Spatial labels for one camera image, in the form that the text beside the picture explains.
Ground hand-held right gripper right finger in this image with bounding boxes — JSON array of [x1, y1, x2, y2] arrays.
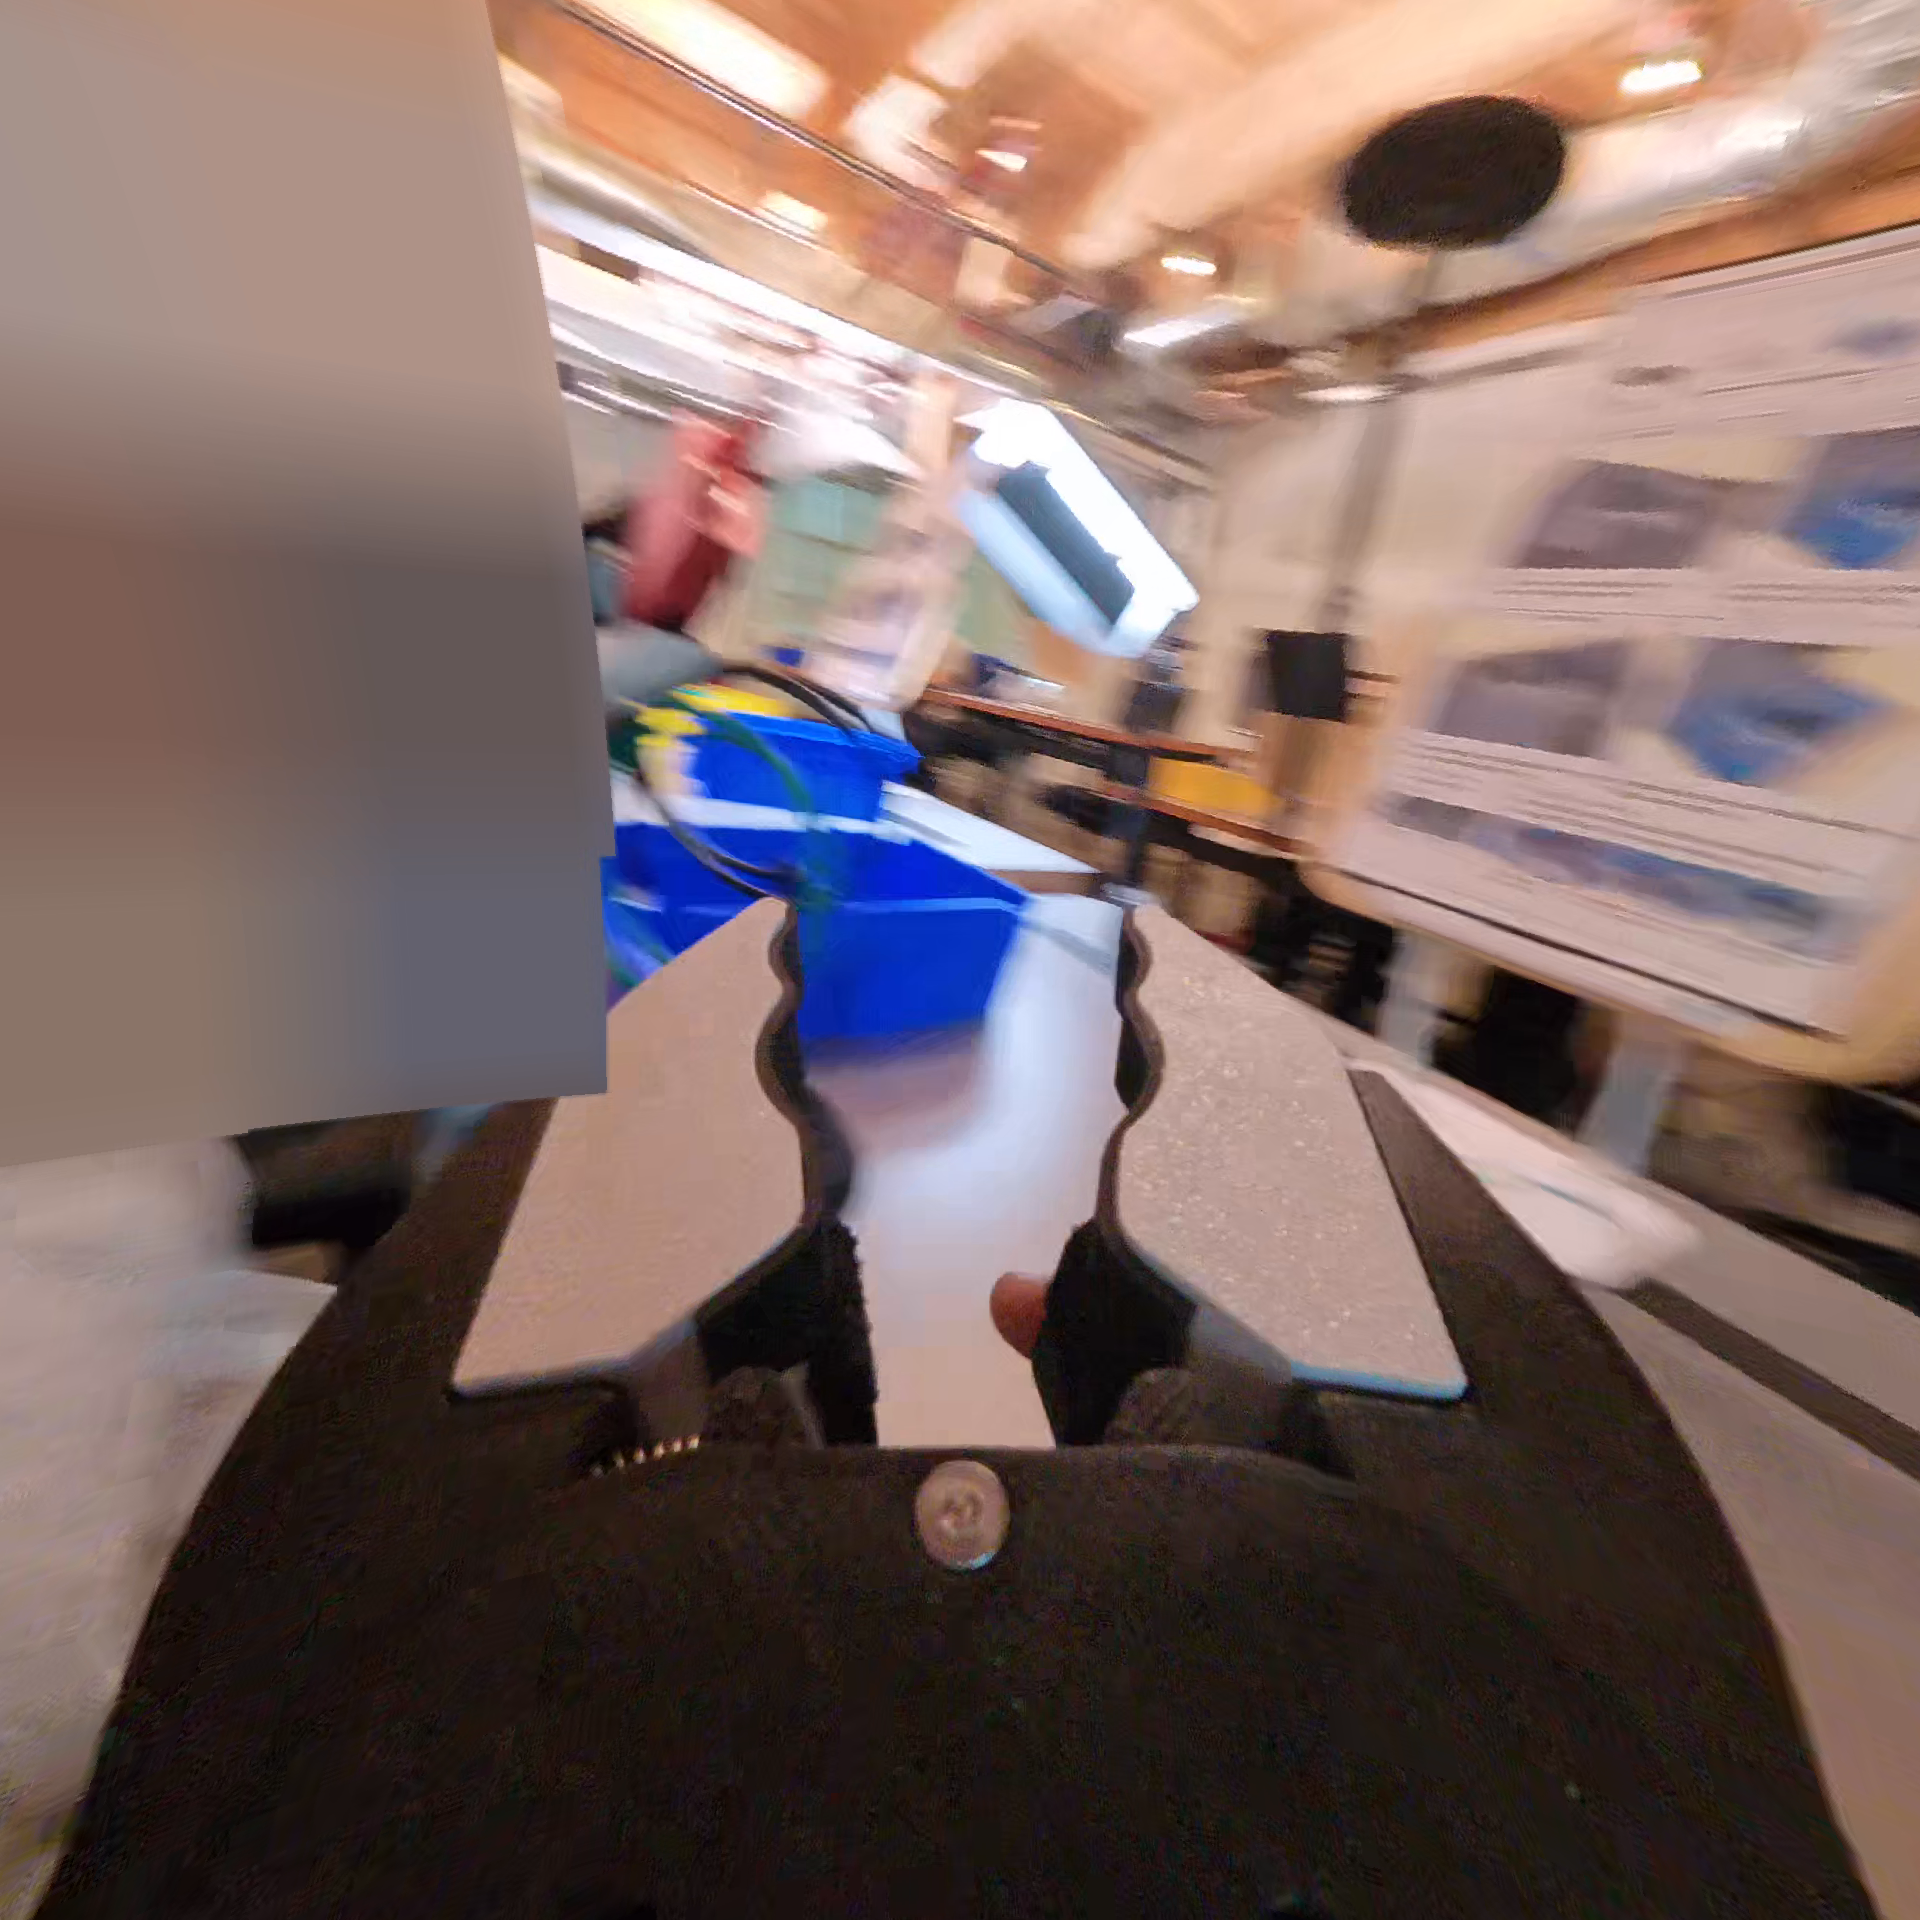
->
[[1099, 903, 1473, 1409]]

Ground yellow plastic bin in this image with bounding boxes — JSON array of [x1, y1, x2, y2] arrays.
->
[[626, 681, 759, 742]]

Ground blue plastic bin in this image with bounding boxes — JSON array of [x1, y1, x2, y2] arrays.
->
[[604, 704, 1033, 1047]]

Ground wooden office desks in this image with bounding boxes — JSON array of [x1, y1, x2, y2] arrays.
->
[[915, 681, 1322, 874]]

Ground black round disc on stand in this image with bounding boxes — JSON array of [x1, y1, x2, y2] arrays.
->
[[1320, 95, 1572, 723]]

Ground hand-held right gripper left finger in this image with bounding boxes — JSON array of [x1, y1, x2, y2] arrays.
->
[[451, 897, 852, 1441]]

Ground white poster board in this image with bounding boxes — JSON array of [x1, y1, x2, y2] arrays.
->
[[1329, 224, 1920, 1041]]

